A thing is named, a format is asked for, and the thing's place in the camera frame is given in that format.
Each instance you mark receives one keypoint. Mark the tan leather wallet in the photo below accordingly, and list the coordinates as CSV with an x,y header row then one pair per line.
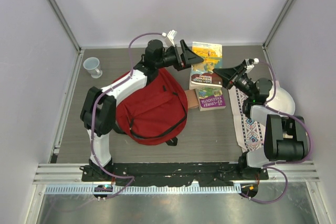
x,y
192,99

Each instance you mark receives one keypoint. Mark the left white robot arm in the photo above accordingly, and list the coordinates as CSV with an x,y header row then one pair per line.
x,y
99,109

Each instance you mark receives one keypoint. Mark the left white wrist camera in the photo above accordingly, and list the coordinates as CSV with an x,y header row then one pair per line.
x,y
169,38

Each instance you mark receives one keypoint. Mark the yellow cover book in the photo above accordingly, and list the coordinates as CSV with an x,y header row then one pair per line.
x,y
202,74

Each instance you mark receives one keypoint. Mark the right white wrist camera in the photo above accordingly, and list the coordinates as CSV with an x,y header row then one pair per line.
x,y
251,62

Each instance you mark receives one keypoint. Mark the aluminium frame rail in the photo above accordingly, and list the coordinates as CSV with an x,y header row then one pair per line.
x,y
68,173

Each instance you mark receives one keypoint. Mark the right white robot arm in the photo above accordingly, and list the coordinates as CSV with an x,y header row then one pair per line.
x,y
287,139

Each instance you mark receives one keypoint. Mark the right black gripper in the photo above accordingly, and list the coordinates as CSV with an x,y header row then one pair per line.
x,y
227,74

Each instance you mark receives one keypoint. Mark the translucent plastic cup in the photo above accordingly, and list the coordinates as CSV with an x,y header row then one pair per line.
x,y
92,66

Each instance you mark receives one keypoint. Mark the white paper plate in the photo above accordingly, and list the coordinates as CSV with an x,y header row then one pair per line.
x,y
279,99

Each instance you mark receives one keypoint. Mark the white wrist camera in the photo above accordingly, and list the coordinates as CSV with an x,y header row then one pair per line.
x,y
251,62
169,38

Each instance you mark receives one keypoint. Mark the purple cover book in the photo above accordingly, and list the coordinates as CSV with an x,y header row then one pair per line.
x,y
210,99

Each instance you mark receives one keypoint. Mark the patterned cloth placemat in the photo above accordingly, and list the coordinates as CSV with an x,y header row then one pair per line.
x,y
249,133

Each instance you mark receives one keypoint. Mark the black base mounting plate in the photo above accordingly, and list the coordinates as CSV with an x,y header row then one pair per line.
x,y
172,174

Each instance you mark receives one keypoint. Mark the slotted cable duct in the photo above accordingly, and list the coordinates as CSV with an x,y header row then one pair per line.
x,y
133,190

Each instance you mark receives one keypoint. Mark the red backpack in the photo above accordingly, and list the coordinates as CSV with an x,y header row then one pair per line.
x,y
155,114

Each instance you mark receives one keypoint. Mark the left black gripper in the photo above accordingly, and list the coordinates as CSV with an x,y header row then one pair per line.
x,y
187,58

